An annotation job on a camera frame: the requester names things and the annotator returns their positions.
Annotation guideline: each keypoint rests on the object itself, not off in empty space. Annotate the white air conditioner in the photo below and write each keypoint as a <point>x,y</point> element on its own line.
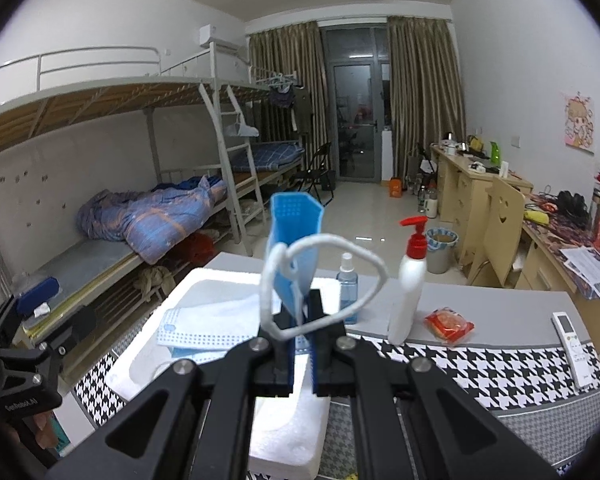
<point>215,35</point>

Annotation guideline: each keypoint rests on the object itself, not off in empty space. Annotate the small clear spray bottle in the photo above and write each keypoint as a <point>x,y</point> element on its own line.
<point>347,290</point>

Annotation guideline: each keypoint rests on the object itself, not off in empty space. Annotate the wooden chair smiley cutout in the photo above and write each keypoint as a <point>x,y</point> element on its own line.
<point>500,230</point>

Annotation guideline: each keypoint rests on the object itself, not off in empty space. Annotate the brown striped curtain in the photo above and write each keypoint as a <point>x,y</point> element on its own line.
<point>285,60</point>
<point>425,90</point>

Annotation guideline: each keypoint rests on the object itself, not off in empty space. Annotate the person's left forearm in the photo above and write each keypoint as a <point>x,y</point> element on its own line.
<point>42,432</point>

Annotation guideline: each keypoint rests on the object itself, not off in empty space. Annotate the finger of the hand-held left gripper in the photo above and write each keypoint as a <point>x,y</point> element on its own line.
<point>37,296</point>
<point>72,327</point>

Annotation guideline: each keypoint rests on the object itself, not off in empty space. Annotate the red bag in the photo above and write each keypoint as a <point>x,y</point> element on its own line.
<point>197,247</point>

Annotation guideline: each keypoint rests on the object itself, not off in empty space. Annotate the lined trash bin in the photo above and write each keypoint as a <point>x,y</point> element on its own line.
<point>440,250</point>

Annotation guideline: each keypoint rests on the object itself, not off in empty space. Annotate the white floor bottle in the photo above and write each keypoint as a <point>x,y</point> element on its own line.
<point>432,205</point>

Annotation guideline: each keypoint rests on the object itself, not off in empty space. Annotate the olive cloth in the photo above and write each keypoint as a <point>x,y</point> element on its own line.
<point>152,282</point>

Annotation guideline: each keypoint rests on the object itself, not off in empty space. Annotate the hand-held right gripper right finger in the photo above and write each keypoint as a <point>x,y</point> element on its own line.
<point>315,360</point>

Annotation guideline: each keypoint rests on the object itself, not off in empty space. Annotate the red snack packet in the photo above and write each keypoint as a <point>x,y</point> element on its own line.
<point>449,326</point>

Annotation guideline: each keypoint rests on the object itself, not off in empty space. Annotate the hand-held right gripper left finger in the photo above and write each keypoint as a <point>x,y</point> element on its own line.
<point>291,360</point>

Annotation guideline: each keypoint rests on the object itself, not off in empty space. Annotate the light wooden desk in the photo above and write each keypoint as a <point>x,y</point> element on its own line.
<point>465,190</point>
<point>545,260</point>

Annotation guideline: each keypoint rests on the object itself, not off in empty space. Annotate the white hanging cloth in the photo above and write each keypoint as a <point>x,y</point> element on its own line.
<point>242,127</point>

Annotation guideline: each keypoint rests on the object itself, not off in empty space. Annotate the orange container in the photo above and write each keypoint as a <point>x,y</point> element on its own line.
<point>396,187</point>

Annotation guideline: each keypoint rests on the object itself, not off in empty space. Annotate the dark hanging clothes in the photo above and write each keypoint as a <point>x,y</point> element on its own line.
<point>282,95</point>

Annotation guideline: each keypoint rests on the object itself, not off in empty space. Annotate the black folding chair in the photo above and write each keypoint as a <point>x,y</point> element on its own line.
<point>320,165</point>

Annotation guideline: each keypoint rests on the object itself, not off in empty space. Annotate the white foam box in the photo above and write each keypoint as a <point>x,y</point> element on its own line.
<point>210,290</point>

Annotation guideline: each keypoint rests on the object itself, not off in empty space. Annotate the glass balcony door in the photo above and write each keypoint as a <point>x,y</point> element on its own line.
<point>355,110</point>

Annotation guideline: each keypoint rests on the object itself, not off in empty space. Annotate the white tissue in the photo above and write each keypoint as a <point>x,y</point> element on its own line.
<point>41,311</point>

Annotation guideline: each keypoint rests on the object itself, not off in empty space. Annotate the white metal bunk bed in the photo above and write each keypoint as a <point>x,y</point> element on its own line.
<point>105,95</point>
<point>230,62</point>

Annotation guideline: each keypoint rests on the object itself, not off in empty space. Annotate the black bag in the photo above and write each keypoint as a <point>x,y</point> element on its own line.
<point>572,205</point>

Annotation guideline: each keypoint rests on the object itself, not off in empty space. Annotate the blue checked quilt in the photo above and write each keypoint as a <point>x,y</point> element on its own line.
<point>145,215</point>

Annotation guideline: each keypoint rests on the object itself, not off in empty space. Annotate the green bottle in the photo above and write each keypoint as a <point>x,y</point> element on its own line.
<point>494,152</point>

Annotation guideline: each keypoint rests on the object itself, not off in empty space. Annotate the blue checked bed sheet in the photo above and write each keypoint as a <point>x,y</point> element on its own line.
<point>265,155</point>

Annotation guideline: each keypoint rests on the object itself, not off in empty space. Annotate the houndstooth table cloth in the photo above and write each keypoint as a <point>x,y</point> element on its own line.
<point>505,375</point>

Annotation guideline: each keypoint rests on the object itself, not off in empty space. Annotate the yellow item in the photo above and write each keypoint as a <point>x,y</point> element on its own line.
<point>536,216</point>

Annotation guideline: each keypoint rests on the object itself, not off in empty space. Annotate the white remote control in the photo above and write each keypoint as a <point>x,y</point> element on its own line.
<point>575,345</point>

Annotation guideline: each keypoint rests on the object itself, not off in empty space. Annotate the white pump bottle red pump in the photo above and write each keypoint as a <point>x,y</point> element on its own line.
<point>410,290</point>

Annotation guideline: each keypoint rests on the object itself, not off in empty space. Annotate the pink wall poster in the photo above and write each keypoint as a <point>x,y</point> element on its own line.
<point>579,122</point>

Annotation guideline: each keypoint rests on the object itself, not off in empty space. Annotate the printed paper sheet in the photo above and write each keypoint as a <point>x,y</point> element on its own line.
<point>590,265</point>

